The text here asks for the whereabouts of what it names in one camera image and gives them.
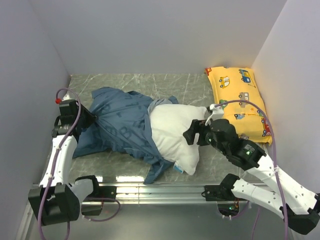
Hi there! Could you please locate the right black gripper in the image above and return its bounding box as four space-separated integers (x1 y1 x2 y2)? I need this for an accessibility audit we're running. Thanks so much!
182 118 229 155

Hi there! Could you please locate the white pillow insert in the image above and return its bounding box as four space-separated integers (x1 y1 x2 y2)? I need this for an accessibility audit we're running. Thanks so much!
149 104 207 176

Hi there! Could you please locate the blue cartoon print pillowcase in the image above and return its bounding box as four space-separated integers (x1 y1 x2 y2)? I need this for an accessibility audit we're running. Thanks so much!
73 87 178 185

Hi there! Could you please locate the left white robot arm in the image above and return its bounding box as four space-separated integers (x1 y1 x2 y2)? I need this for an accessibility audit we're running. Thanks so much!
28 98 117 227

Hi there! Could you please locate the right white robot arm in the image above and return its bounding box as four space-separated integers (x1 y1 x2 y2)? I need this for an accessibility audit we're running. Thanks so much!
183 119 320 235

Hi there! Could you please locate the yellow car print pillow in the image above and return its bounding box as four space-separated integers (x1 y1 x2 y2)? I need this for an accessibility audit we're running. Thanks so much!
204 66 273 145

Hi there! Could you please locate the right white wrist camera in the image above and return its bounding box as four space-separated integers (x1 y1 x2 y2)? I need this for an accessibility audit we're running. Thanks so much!
205 104 224 126

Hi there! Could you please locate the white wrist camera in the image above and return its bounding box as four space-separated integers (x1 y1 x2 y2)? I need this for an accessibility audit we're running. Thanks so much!
205 104 224 126
55 93 71 105

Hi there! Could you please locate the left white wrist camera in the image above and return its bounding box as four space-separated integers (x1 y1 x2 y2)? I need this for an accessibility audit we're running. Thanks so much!
55 93 71 105

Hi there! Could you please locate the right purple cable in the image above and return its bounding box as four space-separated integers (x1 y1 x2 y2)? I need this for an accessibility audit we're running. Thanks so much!
214 99 291 240

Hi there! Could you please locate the purple cable loop below rail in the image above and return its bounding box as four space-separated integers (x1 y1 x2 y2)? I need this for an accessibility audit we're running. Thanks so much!
82 197 121 223

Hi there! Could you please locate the aluminium mounting rail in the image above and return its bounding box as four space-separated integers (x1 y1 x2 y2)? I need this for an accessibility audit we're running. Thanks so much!
32 181 276 206

